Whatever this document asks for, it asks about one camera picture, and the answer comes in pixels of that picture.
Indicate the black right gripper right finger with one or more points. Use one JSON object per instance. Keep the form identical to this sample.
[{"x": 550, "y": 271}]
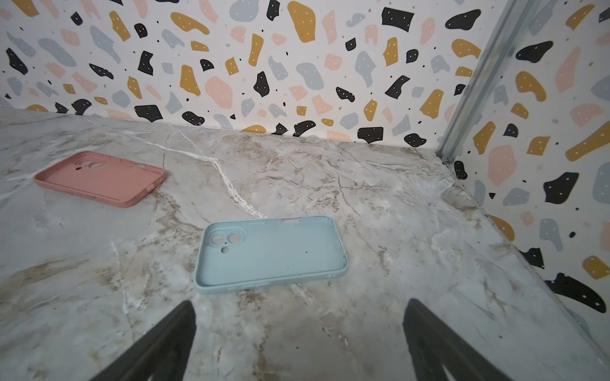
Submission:
[{"x": 438, "y": 353}]

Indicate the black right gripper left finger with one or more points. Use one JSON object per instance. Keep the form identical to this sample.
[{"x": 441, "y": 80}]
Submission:
[{"x": 162, "y": 353}]

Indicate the pink silicone phone case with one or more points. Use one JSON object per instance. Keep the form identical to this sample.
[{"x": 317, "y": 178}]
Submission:
[{"x": 105, "y": 179}]

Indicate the light blue phone case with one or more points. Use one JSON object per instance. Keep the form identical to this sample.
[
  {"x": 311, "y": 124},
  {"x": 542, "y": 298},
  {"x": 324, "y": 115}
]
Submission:
[{"x": 245, "y": 255}]

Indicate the aluminium frame post right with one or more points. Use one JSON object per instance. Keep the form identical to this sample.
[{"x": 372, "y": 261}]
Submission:
[{"x": 514, "y": 20}]

